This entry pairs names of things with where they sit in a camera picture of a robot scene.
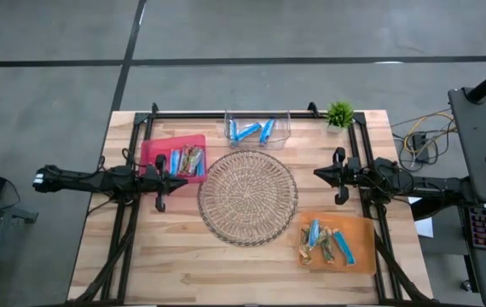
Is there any grey desk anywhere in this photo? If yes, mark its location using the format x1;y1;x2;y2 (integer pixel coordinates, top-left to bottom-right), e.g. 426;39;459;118
447;87;486;307

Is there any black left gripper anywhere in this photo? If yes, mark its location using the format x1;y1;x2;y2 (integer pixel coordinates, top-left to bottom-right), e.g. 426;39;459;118
142;153;189;213

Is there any black power adapter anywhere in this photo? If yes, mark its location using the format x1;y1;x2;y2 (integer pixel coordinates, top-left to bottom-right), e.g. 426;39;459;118
411;131;431;164

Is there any white paper sheet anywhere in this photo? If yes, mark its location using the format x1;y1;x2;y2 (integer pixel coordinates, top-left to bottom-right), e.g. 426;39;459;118
405;195;435;239

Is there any green plant in white pot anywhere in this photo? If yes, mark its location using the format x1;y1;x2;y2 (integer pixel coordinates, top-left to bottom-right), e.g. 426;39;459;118
325;101;355;134

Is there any yellow cable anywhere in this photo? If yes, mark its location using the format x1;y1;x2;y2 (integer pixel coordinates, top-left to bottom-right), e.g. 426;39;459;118
402;111;457;161

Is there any clear plastic bin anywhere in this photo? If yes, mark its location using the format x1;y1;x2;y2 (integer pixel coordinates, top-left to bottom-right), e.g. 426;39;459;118
224;109;292;150

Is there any black metal rig frame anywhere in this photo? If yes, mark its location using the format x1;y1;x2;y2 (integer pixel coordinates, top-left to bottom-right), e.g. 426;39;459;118
66;101;436;307

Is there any pink plastic bin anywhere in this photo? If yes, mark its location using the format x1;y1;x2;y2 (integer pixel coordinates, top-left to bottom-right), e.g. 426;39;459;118
139;134;208;185

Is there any round woven straw placemat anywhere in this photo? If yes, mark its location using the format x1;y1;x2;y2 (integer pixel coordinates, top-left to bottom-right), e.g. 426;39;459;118
197;148;299;247

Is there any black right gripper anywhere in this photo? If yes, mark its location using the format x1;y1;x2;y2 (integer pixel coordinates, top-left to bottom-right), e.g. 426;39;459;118
313;148;372;206

